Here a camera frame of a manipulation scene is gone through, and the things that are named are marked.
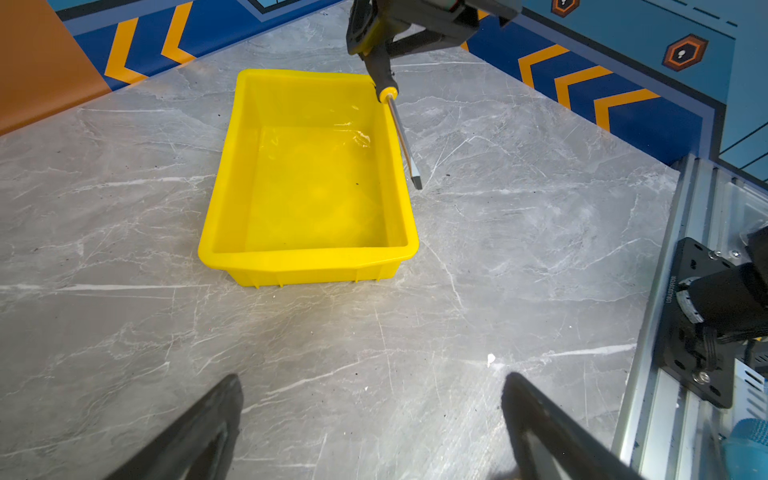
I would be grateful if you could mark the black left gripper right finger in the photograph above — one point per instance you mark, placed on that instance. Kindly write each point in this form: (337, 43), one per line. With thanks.
(547, 443)

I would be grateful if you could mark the yellow plastic bin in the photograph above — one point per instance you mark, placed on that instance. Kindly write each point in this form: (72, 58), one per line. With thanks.
(311, 186)

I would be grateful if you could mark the black yellow handled screwdriver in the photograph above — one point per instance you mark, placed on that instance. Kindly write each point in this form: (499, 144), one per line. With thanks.
(378, 65)

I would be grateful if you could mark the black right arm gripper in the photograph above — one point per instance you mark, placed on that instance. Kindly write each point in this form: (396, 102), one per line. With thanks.
(407, 27)

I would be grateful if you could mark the aluminium front rail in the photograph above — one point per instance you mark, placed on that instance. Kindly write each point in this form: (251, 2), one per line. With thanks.
(695, 406)

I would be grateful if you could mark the light blue cylinder tool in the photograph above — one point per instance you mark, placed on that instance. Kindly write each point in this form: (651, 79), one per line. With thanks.
(745, 451)

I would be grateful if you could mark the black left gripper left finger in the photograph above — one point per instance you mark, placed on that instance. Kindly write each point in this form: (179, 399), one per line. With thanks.
(198, 445)

